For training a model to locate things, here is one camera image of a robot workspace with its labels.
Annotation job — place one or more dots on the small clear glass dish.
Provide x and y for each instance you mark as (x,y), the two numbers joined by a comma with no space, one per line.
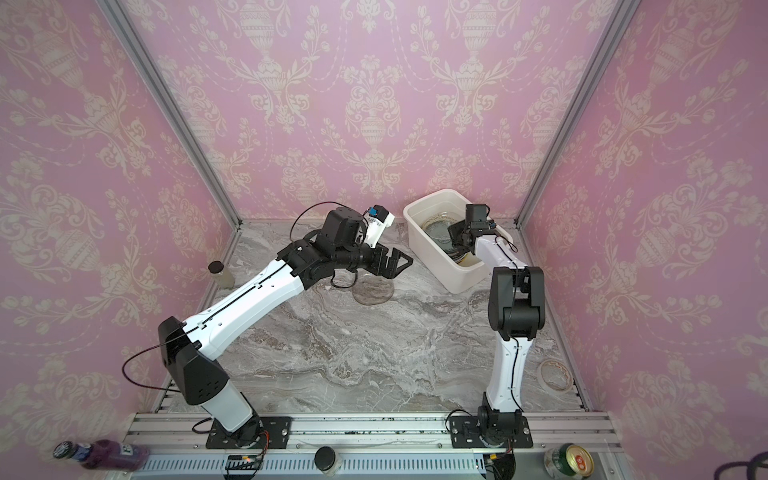
(437,229)

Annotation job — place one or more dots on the glass jar with black lid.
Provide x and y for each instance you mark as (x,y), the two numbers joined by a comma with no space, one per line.
(221,275)

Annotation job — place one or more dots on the white plastic bin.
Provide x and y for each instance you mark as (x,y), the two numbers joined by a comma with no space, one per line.
(444,264)

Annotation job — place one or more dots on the black round knob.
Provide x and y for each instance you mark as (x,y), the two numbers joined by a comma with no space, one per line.
(327,460)

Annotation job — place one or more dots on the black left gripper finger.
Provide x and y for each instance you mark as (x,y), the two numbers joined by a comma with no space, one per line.
(394,272)
(400,259)

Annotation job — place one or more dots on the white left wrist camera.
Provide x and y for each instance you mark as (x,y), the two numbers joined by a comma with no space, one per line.
(378,219)

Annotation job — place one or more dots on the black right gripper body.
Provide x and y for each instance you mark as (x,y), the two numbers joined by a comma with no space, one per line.
(462,238)

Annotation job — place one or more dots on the purple drink bottle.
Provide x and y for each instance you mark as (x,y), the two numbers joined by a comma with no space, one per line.
(103,455)

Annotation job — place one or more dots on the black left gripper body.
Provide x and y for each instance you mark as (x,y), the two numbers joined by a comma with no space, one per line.
(369,256)

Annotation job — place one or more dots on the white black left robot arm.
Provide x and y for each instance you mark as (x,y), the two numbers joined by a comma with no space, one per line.
(190,349)

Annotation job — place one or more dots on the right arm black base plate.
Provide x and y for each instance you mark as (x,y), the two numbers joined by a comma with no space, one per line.
(467,432)

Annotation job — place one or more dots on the aluminium rail frame front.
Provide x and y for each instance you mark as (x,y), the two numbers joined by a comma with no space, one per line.
(372,446)

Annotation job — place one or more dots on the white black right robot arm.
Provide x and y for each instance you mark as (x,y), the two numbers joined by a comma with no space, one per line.
(516,313)

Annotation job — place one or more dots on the cream plate with painted willow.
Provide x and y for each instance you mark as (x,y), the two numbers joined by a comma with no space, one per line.
(468,260)

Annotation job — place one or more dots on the clear glass oval plate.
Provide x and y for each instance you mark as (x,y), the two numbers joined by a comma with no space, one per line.
(373,290)

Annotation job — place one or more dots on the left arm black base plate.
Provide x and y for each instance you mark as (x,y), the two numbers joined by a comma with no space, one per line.
(271,432)

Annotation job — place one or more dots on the green beer can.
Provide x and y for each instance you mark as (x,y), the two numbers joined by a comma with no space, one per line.
(569,461)

